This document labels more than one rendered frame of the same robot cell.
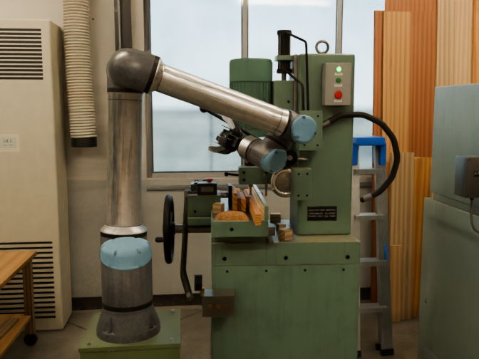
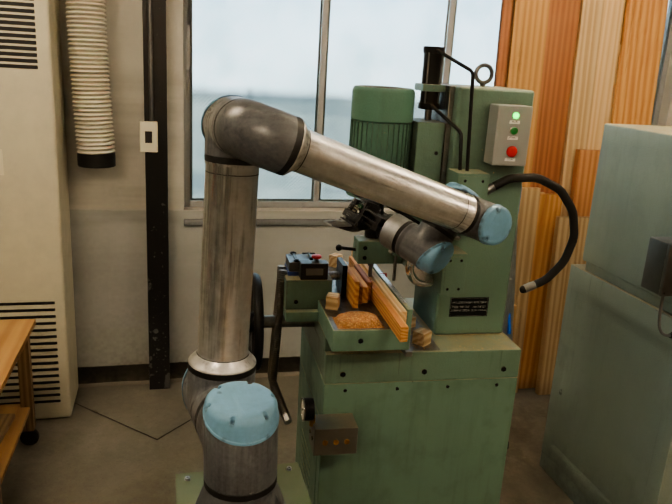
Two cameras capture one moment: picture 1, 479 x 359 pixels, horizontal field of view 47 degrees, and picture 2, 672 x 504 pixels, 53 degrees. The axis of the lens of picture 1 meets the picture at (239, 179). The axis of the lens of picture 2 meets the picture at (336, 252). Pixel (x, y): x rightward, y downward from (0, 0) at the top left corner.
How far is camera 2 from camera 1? 0.58 m
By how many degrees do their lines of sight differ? 12
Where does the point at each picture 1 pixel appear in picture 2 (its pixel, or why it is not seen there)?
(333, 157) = not seen: hidden behind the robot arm
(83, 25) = not seen: outside the picture
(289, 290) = (424, 412)
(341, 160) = not seen: hidden behind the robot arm
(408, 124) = (533, 148)
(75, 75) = (84, 63)
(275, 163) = (439, 262)
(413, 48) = (547, 47)
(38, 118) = (30, 127)
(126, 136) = (236, 231)
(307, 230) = (448, 328)
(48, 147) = (46, 169)
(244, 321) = (363, 453)
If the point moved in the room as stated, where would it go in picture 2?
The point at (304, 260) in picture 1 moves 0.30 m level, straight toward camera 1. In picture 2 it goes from (447, 374) to (469, 429)
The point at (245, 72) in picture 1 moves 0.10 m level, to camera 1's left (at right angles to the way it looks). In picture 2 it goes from (380, 109) to (343, 107)
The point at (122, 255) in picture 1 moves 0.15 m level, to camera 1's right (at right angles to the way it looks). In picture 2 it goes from (244, 424) to (322, 423)
